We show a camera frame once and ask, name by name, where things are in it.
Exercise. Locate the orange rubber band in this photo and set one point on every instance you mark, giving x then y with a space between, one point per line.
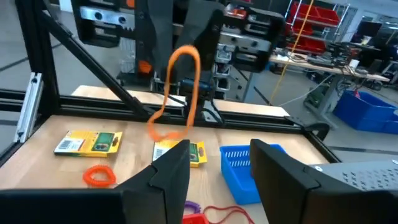
185 49

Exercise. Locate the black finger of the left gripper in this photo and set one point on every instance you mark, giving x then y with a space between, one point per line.
154 31
205 37

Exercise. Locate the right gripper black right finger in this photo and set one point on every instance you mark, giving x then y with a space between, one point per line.
276 180

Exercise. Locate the silver aluminium bracket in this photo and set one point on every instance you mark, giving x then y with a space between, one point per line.
28 105

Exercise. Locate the black aluminium table frame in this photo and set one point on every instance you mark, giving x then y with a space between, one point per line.
37 46

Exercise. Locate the grey workbench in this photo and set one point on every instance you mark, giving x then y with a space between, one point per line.
326 69

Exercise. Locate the red storage bin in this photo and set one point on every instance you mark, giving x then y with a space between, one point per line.
300 29
314 14
306 46

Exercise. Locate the thin dark red rubber band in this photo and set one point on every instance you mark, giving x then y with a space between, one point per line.
224 206

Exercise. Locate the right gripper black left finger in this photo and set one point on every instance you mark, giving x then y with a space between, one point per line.
168 186

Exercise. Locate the black monitor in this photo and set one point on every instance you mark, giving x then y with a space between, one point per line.
368 30

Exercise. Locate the blue storage bin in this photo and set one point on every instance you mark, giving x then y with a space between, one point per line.
391 124
363 109

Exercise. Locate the blue plastic basket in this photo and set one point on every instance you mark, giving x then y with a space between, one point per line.
236 174

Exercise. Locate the yellow crayon box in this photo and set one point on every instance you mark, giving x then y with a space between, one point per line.
199 154
84 143

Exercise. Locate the grey perforated metal riser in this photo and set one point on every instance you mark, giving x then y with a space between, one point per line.
367 175

